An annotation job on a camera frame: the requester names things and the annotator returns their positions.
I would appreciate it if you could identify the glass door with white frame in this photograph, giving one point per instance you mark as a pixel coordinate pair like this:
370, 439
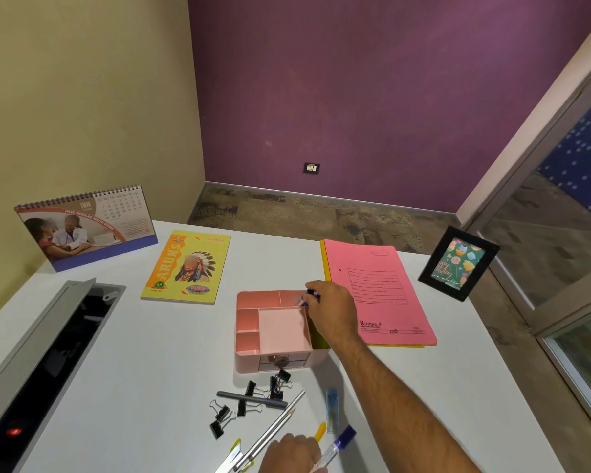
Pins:
561, 231

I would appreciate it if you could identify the person's right fingers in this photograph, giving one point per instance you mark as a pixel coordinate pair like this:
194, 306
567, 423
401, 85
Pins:
311, 305

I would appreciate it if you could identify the spiral desk calendar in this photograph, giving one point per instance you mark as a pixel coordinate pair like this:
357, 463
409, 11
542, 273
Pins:
86, 231

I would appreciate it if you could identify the clear pen with blue cap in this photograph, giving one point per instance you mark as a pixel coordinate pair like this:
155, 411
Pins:
339, 442

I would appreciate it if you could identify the grey pen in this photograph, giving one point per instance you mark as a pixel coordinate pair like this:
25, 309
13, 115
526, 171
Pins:
251, 399

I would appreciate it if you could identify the clear blue lead case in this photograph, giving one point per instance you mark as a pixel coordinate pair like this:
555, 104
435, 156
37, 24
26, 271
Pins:
332, 411

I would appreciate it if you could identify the yellow and white cutter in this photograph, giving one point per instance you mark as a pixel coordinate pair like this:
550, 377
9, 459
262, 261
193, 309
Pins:
231, 455

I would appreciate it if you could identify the pink paper file folder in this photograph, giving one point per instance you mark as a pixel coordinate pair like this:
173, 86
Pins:
379, 295

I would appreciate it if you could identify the yellow notebook with printed cover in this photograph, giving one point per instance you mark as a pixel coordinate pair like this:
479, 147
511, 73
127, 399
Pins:
187, 268

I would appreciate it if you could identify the black wall socket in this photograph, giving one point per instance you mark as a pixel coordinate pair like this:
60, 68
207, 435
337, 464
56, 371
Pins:
311, 168

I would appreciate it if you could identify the white pencil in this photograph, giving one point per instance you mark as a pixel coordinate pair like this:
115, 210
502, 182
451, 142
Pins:
276, 431

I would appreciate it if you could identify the person's left fingers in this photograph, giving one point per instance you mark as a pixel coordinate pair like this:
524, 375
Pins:
315, 458

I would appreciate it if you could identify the pink note pad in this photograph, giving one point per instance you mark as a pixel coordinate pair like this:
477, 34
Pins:
281, 330

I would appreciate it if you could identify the grey skirting board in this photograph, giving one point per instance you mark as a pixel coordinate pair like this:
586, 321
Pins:
325, 196

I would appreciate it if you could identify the black picture frame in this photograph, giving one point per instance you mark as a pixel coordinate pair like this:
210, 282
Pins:
459, 263

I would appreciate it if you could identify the person's right hand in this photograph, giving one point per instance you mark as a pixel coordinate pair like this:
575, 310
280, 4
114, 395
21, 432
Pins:
336, 312

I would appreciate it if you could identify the person's left hand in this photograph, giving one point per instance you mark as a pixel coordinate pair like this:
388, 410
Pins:
288, 455

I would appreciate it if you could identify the group of black binder clips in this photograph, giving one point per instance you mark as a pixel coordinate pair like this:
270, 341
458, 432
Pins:
242, 406

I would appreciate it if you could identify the person's right forearm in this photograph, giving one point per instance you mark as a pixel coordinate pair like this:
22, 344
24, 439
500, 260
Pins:
404, 408

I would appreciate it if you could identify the yellow highlighter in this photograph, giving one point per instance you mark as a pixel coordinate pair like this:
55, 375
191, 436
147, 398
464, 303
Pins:
320, 431

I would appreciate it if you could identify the pink desk organizer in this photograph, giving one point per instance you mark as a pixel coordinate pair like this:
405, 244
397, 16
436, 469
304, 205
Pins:
248, 327

